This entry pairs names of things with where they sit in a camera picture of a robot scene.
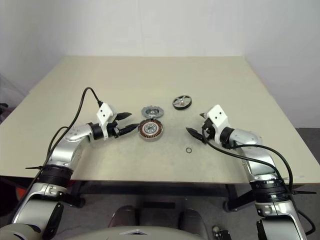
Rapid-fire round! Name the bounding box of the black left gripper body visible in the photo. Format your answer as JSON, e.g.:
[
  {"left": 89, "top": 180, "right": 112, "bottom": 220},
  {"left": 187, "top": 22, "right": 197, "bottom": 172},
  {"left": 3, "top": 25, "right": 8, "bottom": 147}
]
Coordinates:
[{"left": 106, "top": 112, "right": 121, "bottom": 139}]

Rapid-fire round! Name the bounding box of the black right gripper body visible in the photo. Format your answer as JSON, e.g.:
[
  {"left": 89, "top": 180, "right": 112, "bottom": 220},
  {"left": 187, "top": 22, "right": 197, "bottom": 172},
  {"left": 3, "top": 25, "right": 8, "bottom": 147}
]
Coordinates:
[{"left": 201, "top": 118, "right": 217, "bottom": 145}]

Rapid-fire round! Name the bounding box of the motor stator with copper windings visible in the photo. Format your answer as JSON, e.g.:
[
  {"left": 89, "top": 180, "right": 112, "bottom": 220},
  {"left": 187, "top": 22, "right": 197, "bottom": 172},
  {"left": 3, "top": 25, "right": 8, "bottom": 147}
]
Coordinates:
[{"left": 138, "top": 118, "right": 166, "bottom": 143}]

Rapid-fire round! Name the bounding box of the black spoked rotor cap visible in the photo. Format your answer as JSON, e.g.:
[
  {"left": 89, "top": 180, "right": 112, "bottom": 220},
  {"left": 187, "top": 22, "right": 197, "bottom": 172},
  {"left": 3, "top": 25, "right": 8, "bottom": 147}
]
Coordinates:
[{"left": 172, "top": 94, "right": 193, "bottom": 110}]

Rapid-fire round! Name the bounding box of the small grey gear disc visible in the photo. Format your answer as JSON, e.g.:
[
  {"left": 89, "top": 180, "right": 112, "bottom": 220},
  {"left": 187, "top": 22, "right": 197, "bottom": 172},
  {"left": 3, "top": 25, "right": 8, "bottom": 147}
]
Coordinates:
[{"left": 141, "top": 105, "right": 165, "bottom": 120}]

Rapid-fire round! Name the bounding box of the black rectangular floor plate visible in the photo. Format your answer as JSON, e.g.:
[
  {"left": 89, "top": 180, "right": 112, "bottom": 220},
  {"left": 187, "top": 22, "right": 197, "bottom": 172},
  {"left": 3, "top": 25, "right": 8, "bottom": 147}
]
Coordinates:
[{"left": 143, "top": 201, "right": 176, "bottom": 210}]

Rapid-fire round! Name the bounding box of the dark rounded shape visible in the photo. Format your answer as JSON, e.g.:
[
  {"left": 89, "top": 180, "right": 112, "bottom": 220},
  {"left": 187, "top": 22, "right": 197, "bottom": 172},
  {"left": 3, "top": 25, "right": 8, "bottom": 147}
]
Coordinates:
[
  {"left": 178, "top": 208, "right": 210, "bottom": 232},
  {"left": 111, "top": 205, "right": 140, "bottom": 228}
]

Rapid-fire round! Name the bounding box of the small black device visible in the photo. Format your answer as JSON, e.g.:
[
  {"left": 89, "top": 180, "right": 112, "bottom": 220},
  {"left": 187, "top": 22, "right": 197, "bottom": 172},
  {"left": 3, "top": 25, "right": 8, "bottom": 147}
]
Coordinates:
[{"left": 212, "top": 226, "right": 233, "bottom": 240}]

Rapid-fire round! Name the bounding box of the grey robot torso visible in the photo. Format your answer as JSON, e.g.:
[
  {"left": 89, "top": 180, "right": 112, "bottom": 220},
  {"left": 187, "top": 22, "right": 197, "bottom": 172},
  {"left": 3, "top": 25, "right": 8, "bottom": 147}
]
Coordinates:
[{"left": 96, "top": 226, "right": 202, "bottom": 240}]

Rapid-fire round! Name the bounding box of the dark background object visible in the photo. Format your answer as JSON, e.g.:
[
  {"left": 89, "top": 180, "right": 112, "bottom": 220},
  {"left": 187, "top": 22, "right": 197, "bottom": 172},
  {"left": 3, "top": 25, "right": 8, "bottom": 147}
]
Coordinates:
[{"left": 0, "top": 101, "right": 10, "bottom": 118}]

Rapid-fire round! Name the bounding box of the orange object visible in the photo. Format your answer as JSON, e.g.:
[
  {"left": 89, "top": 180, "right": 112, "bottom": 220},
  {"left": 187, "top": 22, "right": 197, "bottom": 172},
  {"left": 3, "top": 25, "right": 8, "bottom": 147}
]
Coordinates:
[{"left": 16, "top": 186, "right": 28, "bottom": 201}]

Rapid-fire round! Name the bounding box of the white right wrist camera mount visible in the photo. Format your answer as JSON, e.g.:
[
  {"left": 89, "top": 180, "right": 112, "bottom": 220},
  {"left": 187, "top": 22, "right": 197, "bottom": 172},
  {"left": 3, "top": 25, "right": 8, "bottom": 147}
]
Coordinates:
[{"left": 206, "top": 104, "right": 230, "bottom": 145}]

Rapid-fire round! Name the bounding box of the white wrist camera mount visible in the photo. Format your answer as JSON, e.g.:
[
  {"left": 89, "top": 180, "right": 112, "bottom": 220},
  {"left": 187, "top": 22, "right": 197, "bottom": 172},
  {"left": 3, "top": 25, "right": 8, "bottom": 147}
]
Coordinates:
[
  {"left": 96, "top": 102, "right": 117, "bottom": 140},
  {"left": 206, "top": 104, "right": 230, "bottom": 145}
]

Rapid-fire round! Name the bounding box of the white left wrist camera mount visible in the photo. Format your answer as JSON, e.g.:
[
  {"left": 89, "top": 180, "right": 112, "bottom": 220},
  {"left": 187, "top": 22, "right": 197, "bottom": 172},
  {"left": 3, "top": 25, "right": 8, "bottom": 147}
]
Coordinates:
[{"left": 96, "top": 102, "right": 117, "bottom": 140}]

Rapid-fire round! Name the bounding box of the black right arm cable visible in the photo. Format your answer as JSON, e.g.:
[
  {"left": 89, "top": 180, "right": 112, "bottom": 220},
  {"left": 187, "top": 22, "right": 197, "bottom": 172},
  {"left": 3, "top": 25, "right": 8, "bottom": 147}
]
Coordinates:
[{"left": 201, "top": 124, "right": 316, "bottom": 236}]

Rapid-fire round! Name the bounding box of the black metal table frame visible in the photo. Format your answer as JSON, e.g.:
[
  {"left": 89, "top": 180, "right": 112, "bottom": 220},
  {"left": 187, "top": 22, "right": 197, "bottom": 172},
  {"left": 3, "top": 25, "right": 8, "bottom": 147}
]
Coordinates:
[{"left": 59, "top": 179, "right": 305, "bottom": 213}]

